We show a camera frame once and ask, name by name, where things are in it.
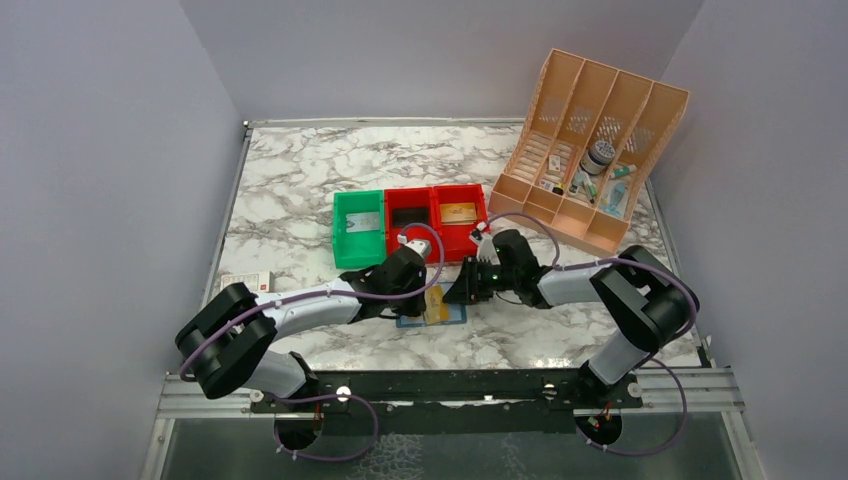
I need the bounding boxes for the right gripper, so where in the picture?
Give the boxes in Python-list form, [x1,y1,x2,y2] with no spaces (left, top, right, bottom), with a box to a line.
[443,254,518,302]

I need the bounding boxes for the blue leather card holder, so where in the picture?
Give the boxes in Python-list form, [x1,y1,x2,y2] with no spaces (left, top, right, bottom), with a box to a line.
[395,282,468,328]

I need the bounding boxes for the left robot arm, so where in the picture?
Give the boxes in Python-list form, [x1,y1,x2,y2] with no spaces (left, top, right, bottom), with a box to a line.
[175,240,431,411]

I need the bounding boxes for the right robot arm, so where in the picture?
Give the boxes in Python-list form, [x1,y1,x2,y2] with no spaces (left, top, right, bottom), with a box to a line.
[443,229,700,407]

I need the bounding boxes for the black card in bin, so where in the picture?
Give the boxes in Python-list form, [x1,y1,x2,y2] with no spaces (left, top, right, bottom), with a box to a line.
[390,207,430,228]

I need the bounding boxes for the silver card in bin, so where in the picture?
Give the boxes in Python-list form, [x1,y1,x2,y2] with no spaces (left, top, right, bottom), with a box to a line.
[345,211,382,234]

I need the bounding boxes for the green plastic bin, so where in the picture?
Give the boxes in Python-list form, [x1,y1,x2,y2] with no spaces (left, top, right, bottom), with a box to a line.
[332,190,387,269]

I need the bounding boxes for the middle red plastic bin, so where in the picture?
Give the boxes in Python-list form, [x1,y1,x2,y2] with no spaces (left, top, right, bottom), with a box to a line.
[383,187,440,263]

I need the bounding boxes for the red plastic bin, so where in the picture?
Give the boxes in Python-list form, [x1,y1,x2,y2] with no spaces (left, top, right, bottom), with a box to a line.
[433,184,488,262]
[383,187,440,263]

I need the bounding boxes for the right red plastic bin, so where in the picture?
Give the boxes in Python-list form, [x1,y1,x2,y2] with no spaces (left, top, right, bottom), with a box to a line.
[433,184,488,262]

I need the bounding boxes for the small white red box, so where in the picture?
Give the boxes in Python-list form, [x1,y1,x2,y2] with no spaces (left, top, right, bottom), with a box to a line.
[219,271,273,293]

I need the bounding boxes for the small items in organizer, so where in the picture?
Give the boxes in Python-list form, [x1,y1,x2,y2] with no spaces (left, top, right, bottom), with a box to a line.
[536,154,594,205]

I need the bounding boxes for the light blue packet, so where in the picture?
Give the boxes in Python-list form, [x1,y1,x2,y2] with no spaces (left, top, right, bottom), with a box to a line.
[599,181,629,219]

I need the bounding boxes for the round grey jar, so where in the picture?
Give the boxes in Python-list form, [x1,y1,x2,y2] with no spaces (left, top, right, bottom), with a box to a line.
[580,140,616,175]

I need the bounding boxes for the green tipped tube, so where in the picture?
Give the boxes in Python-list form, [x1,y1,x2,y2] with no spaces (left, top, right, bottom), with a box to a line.
[609,165,638,179]

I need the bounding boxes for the peach desk organizer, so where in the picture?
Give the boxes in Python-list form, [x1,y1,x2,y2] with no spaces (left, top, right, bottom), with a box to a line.
[488,49,690,256]

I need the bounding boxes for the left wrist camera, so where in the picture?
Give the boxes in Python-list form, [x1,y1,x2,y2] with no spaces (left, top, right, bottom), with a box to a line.
[397,235,432,263]

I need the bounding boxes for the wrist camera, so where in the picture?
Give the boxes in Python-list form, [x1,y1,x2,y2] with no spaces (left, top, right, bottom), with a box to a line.
[469,222,498,263]
[397,235,432,263]

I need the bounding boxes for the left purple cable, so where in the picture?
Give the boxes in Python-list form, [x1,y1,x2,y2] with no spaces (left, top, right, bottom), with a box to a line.
[178,223,446,382]

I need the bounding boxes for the purple cable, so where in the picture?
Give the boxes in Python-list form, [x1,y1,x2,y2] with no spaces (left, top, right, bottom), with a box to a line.
[178,223,446,382]
[470,211,700,346]

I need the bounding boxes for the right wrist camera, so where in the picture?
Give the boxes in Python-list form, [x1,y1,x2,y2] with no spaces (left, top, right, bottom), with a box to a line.
[469,222,498,263]

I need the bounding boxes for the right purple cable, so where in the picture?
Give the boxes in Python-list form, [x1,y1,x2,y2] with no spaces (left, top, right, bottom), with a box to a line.
[470,211,700,346]

